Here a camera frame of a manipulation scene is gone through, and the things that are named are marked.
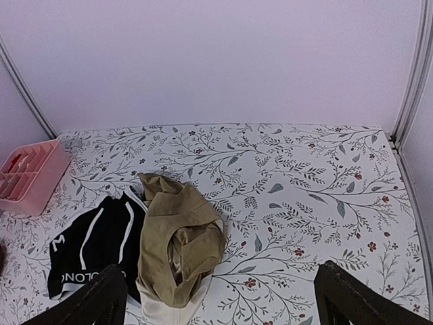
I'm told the right aluminium corner post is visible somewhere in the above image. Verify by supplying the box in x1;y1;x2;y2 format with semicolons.
390;0;433;150

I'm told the floral patterned table cloth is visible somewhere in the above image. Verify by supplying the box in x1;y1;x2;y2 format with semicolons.
1;124;430;324

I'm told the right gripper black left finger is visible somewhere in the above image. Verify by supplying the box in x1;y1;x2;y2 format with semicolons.
24;265;127;325

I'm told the red patterned bowl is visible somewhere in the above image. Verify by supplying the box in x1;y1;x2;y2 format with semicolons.
0;239;7;276

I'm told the left aluminium corner post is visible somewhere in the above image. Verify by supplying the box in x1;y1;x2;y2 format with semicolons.
1;37;58;139

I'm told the red rolled cloth in box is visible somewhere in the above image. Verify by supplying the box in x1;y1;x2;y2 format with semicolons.
7;154;28;173

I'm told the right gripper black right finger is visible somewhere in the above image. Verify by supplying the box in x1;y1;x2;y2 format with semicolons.
314;261;432;325

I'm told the aluminium corner post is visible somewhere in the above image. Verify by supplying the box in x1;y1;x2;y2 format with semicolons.
1;37;58;139
390;0;433;150

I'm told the pink divided organizer box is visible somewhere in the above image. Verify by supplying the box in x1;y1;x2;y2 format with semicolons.
1;139;70;216

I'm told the tan beige underwear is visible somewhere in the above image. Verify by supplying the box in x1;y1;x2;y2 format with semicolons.
136;173;226;324

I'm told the black white-striped underwear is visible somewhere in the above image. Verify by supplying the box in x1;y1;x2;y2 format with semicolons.
47;188;147;306

